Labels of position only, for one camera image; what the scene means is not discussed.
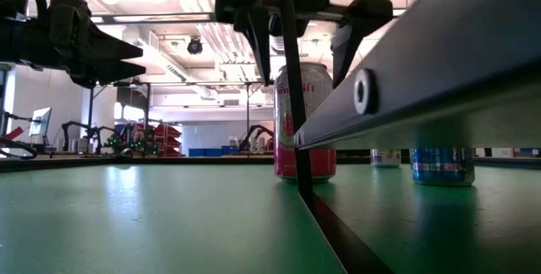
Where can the white Celsius can black lid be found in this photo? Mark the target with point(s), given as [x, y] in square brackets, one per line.
[385, 157]

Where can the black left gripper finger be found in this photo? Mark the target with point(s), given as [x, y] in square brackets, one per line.
[122, 71]
[116, 50]

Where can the black background robot arm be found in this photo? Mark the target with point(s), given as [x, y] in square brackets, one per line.
[64, 132]
[247, 136]

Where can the black hanging camera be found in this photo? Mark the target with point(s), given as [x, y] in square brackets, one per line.
[195, 46]

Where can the red tag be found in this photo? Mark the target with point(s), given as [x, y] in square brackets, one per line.
[14, 133]

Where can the black table frame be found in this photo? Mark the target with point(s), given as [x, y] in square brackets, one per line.
[63, 163]

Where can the blue storage bin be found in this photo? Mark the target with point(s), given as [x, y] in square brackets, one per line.
[211, 151]

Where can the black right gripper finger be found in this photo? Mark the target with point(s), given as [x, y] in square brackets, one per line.
[258, 37]
[363, 12]

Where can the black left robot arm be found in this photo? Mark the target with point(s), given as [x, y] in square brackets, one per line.
[17, 41]

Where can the white red Spindrift can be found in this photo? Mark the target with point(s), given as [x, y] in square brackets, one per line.
[323, 164]

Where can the blue silver Red Bull can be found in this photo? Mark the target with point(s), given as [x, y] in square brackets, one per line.
[443, 168]

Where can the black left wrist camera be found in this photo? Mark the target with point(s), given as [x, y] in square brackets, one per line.
[69, 16]

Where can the grey computer monitor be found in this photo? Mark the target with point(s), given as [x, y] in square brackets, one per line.
[41, 122]

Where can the red bin rack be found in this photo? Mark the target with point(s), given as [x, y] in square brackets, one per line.
[168, 134]

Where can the black overhead frame beam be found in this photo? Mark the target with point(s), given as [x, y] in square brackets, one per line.
[169, 17]

